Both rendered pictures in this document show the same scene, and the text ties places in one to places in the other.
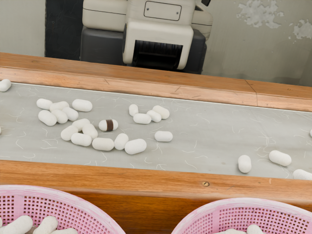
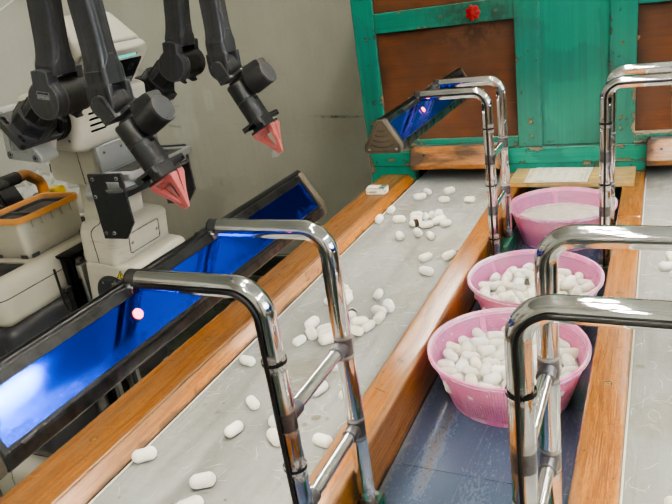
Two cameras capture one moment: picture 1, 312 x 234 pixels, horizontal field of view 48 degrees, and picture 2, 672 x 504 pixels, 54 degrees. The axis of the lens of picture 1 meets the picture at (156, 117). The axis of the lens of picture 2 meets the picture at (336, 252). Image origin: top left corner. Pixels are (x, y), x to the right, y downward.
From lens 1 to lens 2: 1.10 m
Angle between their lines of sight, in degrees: 48
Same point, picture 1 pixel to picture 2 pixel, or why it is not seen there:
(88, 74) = not seen: hidden behind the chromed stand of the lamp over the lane
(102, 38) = (40, 325)
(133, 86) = (287, 295)
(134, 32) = not seen: hidden behind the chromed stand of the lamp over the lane
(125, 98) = (298, 305)
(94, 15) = (17, 302)
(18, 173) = (414, 342)
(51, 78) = (246, 334)
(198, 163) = (413, 289)
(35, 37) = not seen: outside the picture
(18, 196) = (434, 344)
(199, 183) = (448, 285)
